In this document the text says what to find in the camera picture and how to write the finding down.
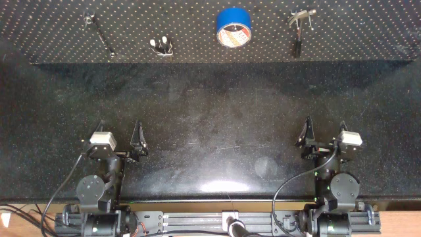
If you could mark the wrench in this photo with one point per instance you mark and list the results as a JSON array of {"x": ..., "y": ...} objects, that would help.
[{"x": 102, "y": 36}]

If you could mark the roll of blue tape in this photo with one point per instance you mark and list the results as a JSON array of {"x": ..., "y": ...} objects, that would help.
[{"x": 233, "y": 18}]

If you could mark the metal hook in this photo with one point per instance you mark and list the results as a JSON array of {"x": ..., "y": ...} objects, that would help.
[
  {"x": 310, "y": 24},
  {"x": 87, "y": 15},
  {"x": 164, "y": 54}
]

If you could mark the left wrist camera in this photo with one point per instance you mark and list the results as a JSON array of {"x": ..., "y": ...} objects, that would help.
[{"x": 103, "y": 140}]

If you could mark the hammer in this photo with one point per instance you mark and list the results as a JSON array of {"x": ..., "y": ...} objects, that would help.
[{"x": 297, "y": 46}]

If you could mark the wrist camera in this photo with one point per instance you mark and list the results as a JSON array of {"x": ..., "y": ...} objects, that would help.
[
  {"x": 351, "y": 140},
  {"x": 103, "y": 140}
]

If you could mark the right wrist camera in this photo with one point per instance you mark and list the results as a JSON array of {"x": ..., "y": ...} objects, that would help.
[{"x": 351, "y": 140}]

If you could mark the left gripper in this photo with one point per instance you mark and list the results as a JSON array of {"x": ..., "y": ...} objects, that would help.
[{"x": 102, "y": 153}]

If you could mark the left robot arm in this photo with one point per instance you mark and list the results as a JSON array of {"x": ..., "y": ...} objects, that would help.
[{"x": 90, "y": 191}]

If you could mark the mounting rail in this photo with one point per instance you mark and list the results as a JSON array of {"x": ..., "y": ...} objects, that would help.
[{"x": 197, "y": 220}]

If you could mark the black pegboard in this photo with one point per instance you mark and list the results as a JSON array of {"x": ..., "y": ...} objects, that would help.
[{"x": 131, "y": 29}]

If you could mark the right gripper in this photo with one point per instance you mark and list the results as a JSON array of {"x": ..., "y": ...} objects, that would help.
[{"x": 314, "y": 153}]

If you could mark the black and white pliers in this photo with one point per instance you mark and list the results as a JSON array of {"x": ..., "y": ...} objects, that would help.
[{"x": 161, "y": 47}]

